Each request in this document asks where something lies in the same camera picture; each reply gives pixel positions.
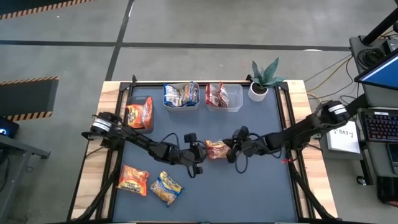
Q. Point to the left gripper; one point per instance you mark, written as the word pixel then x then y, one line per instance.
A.
pixel 188 156

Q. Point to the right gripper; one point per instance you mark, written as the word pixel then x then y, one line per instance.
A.
pixel 250 147

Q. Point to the red Maruchan noodle pack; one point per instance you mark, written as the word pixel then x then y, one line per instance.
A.
pixel 211 96
pixel 216 150
pixel 223 96

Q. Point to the orange Maruchan noodle pack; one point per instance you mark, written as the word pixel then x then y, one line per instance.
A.
pixel 134 115
pixel 133 180
pixel 147 112

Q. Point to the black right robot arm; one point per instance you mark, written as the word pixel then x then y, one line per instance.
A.
pixel 298 133

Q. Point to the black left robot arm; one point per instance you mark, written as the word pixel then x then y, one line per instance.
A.
pixel 136 141

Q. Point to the white plastic bin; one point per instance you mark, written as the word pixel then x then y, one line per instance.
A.
pixel 186 109

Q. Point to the blue-grey table mat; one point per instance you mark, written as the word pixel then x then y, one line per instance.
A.
pixel 230 199

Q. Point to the clear plastic bin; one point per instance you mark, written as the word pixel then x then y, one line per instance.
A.
pixel 234 99

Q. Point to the red tag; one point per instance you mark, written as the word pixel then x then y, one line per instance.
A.
pixel 287 160

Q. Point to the white plant pot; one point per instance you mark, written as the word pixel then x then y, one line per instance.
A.
pixel 256 97

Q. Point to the green snake plant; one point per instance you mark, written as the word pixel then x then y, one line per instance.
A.
pixel 267 74

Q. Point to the dark grey translucent bin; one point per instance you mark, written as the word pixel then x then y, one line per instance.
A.
pixel 136 100

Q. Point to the white labelled sheet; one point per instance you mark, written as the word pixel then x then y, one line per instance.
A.
pixel 345 141

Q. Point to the black caster wheel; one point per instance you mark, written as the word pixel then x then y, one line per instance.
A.
pixel 360 180

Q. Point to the black diagonal stand bar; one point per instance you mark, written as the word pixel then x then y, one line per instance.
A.
pixel 360 102

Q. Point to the backlit black keyboard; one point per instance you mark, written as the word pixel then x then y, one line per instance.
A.
pixel 384 124

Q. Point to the grey equipment cart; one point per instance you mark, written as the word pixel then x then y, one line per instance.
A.
pixel 379 99

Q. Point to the black box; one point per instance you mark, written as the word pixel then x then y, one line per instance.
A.
pixel 387 189

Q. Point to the black phone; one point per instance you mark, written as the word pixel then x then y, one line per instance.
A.
pixel 393 158

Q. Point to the computer monitor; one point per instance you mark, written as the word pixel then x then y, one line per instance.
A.
pixel 384 74

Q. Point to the black hazard-striped floor mat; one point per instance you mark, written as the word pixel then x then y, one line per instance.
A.
pixel 18 4
pixel 28 96

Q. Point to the grey side table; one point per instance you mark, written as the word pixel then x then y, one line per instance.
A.
pixel 18 146

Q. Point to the black pole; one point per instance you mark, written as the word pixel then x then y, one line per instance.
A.
pixel 381 27

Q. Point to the black device with blue light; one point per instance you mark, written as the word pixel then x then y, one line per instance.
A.
pixel 7 129

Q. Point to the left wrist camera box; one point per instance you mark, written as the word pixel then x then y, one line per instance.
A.
pixel 198 170

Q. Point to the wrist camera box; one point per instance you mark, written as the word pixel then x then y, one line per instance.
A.
pixel 198 170
pixel 241 133

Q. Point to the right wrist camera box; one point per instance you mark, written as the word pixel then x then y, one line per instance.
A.
pixel 241 133

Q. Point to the black aluminium table frame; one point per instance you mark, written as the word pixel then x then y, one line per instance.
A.
pixel 126 86

